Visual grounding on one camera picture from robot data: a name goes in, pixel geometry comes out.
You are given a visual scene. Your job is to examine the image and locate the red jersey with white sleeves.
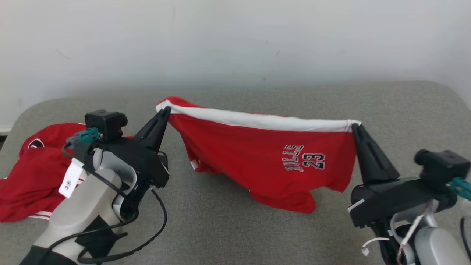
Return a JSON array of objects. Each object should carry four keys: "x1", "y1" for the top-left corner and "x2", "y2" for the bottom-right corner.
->
[{"x1": 0, "y1": 123, "x2": 135, "y2": 223}]

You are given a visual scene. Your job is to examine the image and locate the teal left camera connector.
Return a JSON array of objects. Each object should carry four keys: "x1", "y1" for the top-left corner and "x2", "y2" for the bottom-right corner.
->
[{"x1": 66, "y1": 127, "x2": 103, "y2": 148}]

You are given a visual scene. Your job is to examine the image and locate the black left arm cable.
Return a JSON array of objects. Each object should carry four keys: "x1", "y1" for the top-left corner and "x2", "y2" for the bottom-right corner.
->
[{"x1": 40, "y1": 145, "x2": 168, "y2": 264}]

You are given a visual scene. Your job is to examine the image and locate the red Bulls 23 shorts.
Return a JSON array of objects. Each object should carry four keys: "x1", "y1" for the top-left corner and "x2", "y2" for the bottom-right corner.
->
[{"x1": 156, "y1": 96, "x2": 362, "y2": 215}]

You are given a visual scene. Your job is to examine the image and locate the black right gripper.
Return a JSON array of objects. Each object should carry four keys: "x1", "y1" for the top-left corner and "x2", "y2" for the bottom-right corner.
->
[{"x1": 348, "y1": 124, "x2": 457, "y2": 228}]

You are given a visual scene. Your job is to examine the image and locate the teal right camera connector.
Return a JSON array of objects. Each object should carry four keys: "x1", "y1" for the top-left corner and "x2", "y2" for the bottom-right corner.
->
[{"x1": 449, "y1": 177, "x2": 471, "y2": 202}]

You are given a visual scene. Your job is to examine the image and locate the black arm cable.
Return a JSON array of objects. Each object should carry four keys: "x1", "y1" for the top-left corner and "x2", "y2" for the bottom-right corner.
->
[
  {"x1": 40, "y1": 145, "x2": 168, "y2": 264},
  {"x1": 460, "y1": 216, "x2": 471, "y2": 258}
]

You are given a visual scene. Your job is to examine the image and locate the white left cable label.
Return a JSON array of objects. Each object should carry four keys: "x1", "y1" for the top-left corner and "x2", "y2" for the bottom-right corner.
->
[{"x1": 59, "y1": 158, "x2": 86, "y2": 199}]

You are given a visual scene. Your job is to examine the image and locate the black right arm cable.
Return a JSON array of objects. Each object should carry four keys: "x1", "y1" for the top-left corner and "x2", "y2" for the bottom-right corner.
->
[{"x1": 460, "y1": 216, "x2": 471, "y2": 258}]

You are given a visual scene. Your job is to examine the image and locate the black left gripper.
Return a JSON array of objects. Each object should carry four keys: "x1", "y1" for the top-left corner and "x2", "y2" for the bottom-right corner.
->
[{"x1": 85, "y1": 107, "x2": 171, "y2": 188}]

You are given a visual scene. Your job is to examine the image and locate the teal camera connector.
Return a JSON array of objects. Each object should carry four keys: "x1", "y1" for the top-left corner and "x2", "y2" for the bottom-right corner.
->
[
  {"x1": 449, "y1": 177, "x2": 471, "y2": 202},
  {"x1": 66, "y1": 127, "x2": 103, "y2": 148}
]

